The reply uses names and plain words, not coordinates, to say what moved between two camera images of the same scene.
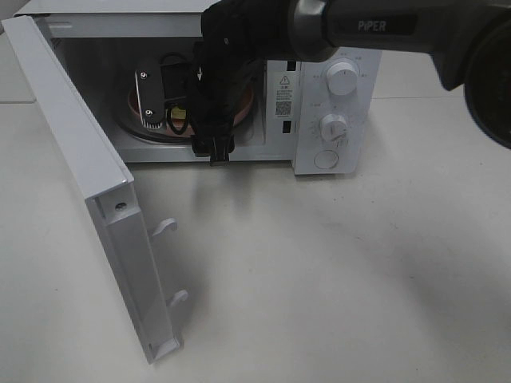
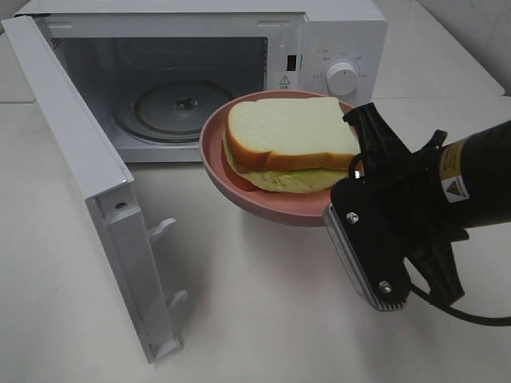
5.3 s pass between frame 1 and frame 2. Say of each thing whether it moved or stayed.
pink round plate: moved
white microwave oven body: stayed
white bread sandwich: moved
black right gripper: moved
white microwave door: stayed
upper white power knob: stayed
